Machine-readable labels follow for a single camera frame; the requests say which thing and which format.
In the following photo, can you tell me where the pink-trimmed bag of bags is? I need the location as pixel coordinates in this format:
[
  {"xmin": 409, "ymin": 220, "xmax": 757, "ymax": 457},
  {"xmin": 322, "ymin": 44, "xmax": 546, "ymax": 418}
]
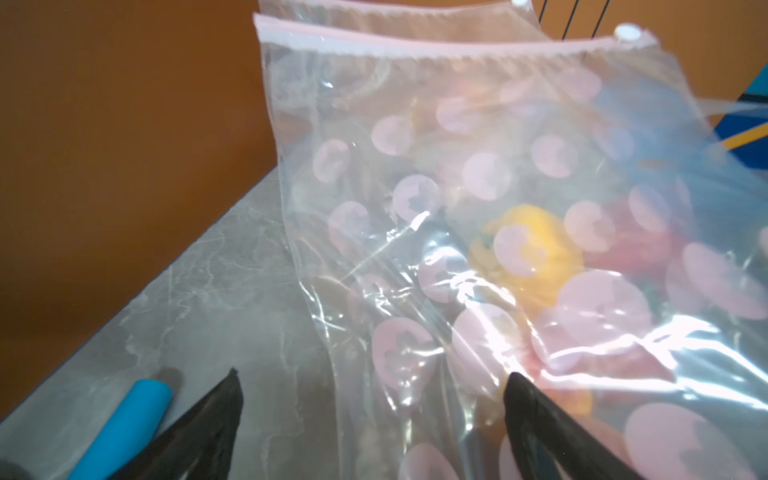
[{"xmin": 254, "ymin": 14, "xmax": 767, "ymax": 479}]

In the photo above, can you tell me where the blue handheld microphone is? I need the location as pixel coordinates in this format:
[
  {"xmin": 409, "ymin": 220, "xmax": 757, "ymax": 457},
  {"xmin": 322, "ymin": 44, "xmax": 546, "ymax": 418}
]
[{"xmin": 68, "ymin": 379, "xmax": 173, "ymax": 480}]

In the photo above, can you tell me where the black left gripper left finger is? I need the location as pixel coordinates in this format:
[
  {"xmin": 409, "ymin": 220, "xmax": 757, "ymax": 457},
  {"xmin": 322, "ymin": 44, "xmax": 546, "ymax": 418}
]
[{"xmin": 109, "ymin": 368, "xmax": 244, "ymax": 480}]

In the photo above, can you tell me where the yellow basket peach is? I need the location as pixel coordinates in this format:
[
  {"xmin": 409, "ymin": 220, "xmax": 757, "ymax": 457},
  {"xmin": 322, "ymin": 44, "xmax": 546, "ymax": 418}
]
[{"xmin": 469, "ymin": 204, "xmax": 584, "ymax": 309}]

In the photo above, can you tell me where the pink basket peach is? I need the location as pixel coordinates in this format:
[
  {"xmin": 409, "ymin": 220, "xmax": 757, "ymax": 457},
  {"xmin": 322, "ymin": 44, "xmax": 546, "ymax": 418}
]
[{"xmin": 585, "ymin": 187, "xmax": 689, "ymax": 279}]

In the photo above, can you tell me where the clear zip-top bag pink zipper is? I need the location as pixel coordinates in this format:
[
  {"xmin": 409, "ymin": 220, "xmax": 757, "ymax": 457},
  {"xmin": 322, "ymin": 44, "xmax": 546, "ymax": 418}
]
[{"xmin": 258, "ymin": 0, "xmax": 549, "ymax": 43}]

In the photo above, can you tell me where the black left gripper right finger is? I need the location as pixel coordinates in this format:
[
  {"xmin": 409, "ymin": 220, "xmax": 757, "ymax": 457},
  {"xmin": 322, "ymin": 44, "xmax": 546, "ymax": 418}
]
[{"xmin": 503, "ymin": 372, "xmax": 641, "ymax": 479}]

